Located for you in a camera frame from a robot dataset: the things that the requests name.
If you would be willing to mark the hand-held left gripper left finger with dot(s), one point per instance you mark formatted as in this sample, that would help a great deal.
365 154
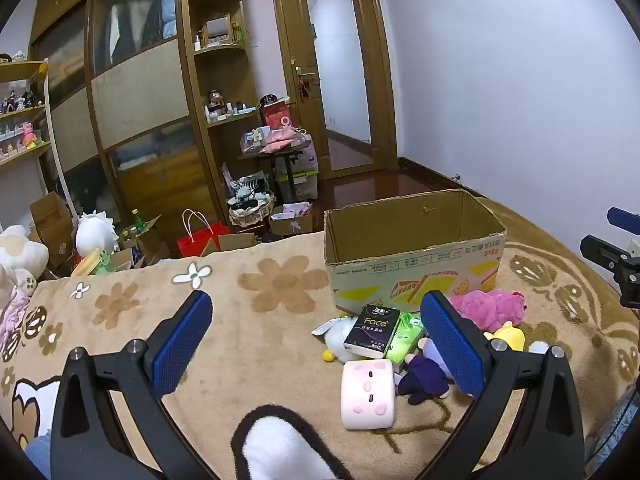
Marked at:
180 342

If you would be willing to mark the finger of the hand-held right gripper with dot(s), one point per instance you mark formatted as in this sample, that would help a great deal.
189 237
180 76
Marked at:
622 218
606 254

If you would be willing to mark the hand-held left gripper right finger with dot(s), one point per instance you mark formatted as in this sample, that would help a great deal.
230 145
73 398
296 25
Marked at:
452 345

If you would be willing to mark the white-haired plush doll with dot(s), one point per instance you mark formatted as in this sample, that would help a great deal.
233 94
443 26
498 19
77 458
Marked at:
422 380

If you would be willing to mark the pink strawberry plush toy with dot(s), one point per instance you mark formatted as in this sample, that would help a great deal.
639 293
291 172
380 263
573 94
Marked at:
480 307

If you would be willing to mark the pink pig roll plush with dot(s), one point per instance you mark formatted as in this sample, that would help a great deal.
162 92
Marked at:
367 395

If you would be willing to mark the black and white plush toy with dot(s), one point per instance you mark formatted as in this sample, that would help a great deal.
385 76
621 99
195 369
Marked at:
339 341

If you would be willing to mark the green tissue pack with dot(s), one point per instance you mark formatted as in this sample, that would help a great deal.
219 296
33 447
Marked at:
405 337

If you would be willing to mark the yellow plush toy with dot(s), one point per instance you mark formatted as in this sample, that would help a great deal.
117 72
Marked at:
510 337

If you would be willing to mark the black tissue pack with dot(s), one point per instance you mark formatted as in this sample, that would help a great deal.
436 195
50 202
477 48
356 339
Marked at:
372 332

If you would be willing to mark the red paper bag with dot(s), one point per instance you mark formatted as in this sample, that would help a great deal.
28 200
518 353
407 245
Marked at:
197 243

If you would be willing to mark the beige flower printed blanket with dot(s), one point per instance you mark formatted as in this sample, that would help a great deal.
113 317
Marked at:
280 330

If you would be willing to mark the cardboard box with bottles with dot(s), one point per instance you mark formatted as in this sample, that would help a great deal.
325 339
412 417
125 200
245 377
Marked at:
150 246

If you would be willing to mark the flat cardboard box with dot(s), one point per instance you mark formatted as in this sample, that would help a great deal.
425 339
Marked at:
237 241

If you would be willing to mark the green frog toy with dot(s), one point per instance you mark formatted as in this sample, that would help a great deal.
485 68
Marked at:
92 262

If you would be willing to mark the green glass bottle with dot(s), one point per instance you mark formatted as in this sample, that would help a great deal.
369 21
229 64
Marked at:
137 223

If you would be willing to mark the large white plush toy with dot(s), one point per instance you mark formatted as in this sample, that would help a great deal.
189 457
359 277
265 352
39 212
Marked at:
95 235

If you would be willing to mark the wicker basket with socks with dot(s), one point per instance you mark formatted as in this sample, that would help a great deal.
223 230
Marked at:
250 215

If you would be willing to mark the open cardboard box pink items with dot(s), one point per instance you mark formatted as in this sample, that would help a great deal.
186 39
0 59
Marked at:
290 225

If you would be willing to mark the pink fabric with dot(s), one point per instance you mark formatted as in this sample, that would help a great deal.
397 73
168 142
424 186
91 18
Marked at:
10 312

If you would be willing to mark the tall cardboard box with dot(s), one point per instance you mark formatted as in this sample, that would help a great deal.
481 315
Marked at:
50 220

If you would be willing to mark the person's left leg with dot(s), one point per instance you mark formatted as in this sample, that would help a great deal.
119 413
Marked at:
40 455

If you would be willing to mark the beige bear plush toy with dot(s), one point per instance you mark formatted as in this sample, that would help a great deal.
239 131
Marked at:
15 255

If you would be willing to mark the clear plastic storage bin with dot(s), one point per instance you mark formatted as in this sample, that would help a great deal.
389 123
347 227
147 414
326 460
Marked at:
306 185

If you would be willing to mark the small dark side table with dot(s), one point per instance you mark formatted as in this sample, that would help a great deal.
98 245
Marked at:
272 153

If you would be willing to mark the pink pouches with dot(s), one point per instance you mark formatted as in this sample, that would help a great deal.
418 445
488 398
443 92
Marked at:
277 141

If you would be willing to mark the red gift box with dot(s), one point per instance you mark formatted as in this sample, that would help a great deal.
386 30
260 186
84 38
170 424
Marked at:
277 117

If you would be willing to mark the pink figurine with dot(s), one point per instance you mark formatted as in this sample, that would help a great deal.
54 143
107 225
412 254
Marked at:
30 136

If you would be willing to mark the wooden wardrobe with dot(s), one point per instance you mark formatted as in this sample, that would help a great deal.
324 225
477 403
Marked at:
135 90

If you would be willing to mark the black hat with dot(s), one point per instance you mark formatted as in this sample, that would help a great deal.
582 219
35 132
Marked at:
270 98

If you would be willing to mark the row of small figurines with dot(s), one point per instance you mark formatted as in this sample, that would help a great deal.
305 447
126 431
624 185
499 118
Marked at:
20 100

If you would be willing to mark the wooden corner shelf unit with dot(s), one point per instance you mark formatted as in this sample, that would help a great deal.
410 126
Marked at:
225 51

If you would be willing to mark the wooden door with mirror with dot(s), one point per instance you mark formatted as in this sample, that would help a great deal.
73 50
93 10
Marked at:
290 35

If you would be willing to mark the wooden picture frame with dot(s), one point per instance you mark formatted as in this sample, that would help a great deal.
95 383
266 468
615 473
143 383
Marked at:
217 30

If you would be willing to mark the yellow wall shelf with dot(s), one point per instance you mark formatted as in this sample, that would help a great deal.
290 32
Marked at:
20 66

